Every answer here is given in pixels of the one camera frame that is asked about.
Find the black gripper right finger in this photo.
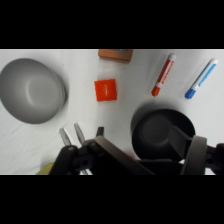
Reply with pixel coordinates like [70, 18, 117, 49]
[138, 125, 224, 175]

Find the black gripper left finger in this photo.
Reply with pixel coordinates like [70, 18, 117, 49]
[49, 126, 154, 175]

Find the red cube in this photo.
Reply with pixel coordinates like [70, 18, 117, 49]
[94, 78, 118, 103]

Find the black bowl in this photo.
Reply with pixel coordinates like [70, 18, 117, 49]
[130, 108, 197, 163]

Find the grey metal bowl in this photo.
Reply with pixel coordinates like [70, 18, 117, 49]
[0, 58, 68, 125]

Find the blue marker pen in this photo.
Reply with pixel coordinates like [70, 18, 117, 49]
[184, 58, 220, 100]

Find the red marker pen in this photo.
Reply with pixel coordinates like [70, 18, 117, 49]
[151, 53, 178, 98]

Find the brown box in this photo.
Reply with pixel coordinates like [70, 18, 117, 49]
[98, 49, 134, 64]

